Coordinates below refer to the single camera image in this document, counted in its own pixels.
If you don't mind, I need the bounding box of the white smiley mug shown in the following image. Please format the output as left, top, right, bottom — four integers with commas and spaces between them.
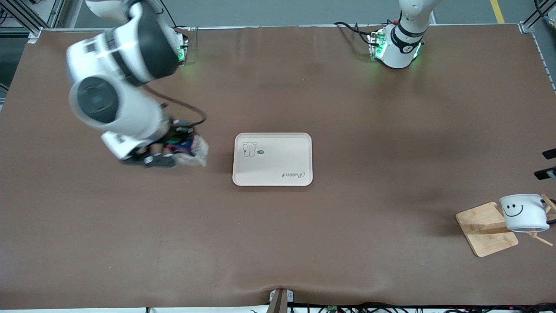
499, 193, 556, 233

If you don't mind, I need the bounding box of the wooden cup rack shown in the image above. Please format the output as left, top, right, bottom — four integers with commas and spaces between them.
455, 193, 556, 258

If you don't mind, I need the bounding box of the beige plastic tray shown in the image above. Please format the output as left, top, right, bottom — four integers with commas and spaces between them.
232, 133, 313, 186

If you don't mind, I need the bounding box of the brown table cover mat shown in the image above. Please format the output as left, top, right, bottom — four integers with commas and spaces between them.
0, 24, 556, 310

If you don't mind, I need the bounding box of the black right arm base cable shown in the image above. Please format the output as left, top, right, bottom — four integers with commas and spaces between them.
163, 2, 192, 44

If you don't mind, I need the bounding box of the black arm base cable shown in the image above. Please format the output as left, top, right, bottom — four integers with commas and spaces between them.
334, 22, 375, 45
163, 2, 192, 44

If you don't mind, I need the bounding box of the aluminium frame post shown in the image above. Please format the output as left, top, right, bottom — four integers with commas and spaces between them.
519, 0, 556, 35
0, 0, 66, 44

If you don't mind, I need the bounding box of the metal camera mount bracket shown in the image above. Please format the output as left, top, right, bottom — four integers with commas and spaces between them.
268, 288, 295, 313

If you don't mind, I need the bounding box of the black left arm base cable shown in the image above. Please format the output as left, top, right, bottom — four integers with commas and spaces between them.
334, 22, 375, 45

